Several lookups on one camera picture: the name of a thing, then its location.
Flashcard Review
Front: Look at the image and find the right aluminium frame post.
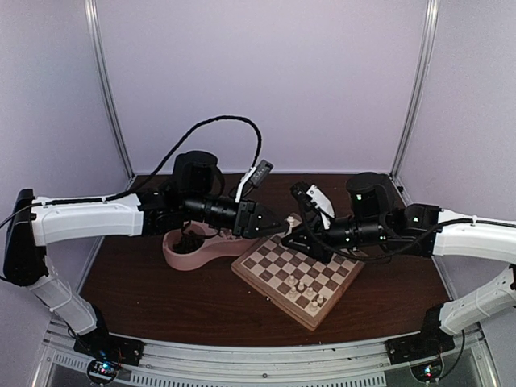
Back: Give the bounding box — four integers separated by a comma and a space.
390, 0, 440, 181

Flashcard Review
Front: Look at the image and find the pink double bowl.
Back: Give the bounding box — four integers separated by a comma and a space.
162, 222, 260, 271

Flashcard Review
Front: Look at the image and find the aluminium frame post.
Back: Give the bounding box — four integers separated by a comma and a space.
390, 0, 440, 181
84, 0, 135, 180

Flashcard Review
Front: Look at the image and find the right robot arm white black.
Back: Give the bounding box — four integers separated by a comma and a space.
281, 172, 515, 356

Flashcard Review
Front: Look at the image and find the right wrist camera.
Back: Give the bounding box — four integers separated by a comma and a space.
290, 181, 335, 230

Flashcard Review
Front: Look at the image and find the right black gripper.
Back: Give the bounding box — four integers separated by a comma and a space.
281, 213, 389, 265

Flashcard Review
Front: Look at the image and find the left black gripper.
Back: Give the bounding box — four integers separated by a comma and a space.
183, 193, 291, 240

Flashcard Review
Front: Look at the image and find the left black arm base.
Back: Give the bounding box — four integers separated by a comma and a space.
73, 336, 144, 385

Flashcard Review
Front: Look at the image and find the dark chess pieces pile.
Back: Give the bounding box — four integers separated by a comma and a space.
171, 234, 204, 255

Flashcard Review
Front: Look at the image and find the light chess piece tall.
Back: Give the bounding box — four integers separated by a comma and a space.
285, 216, 301, 235

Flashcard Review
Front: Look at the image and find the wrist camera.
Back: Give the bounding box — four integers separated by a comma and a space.
235, 160, 273, 203
290, 181, 335, 230

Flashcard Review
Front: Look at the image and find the wooden chess board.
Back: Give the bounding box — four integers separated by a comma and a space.
231, 233, 364, 331

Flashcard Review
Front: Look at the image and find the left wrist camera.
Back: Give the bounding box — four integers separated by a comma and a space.
235, 160, 273, 203

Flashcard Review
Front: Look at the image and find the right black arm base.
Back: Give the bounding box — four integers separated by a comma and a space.
385, 333, 455, 385

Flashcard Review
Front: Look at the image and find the left aluminium frame post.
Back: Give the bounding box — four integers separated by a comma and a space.
84, 0, 135, 180

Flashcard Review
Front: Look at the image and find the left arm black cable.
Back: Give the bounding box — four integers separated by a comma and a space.
132, 115, 264, 194

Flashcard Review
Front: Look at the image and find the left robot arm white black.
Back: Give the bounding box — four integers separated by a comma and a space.
3, 151, 289, 358

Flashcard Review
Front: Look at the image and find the front aluminium rail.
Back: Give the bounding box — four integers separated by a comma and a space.
29, 318, 501, 386

